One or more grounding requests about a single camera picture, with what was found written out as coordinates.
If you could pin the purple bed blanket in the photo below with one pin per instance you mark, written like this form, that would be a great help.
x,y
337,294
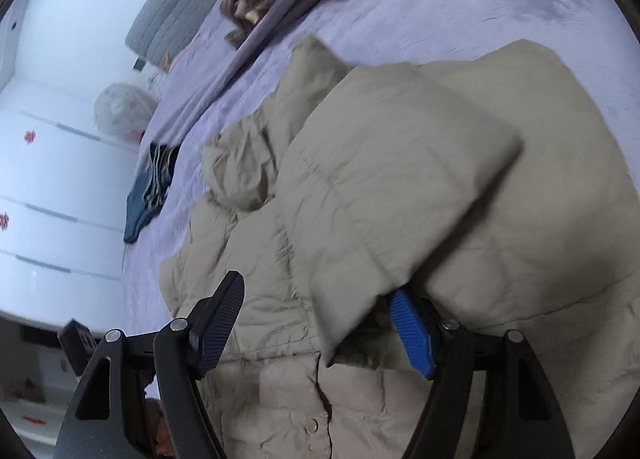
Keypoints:
x,y
450,9

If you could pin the red paper decoration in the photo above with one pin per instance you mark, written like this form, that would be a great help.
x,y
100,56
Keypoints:
x,y
30,137
4,220

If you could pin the white wardrobe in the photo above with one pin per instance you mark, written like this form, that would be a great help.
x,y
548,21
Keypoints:
x,y
55,199

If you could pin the beige puffer jacket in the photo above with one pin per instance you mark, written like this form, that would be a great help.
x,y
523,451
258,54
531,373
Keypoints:
x,y
400,179

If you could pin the folded blue jeans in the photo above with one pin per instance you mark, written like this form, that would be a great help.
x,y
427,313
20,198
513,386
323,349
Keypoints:
x,y
150,189

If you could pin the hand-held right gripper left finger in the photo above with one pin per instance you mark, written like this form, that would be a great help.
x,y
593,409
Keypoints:
x,y
220,321

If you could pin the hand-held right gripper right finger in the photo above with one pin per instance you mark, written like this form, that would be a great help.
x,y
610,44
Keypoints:
x,y
411,334

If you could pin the white patterned balloon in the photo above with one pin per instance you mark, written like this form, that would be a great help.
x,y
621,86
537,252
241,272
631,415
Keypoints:
x,y
122,111

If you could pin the folded lilac duvet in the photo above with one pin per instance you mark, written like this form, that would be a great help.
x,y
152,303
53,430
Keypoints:
x,y
250,49

